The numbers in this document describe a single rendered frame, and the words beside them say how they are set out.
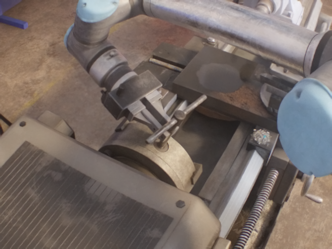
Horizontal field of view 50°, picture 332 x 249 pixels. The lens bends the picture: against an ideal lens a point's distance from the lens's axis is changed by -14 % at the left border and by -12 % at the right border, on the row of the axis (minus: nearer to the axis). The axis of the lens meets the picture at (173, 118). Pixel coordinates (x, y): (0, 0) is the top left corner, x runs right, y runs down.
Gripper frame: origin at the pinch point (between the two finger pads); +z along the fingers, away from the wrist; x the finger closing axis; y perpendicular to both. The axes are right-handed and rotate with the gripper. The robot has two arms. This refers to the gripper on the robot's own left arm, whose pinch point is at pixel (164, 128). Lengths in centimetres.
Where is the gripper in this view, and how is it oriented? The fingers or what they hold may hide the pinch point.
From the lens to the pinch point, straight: 89.3
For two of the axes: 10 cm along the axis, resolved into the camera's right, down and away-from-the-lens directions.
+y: 3.7, -5.3, -7.6
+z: 6.8, 7.2, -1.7
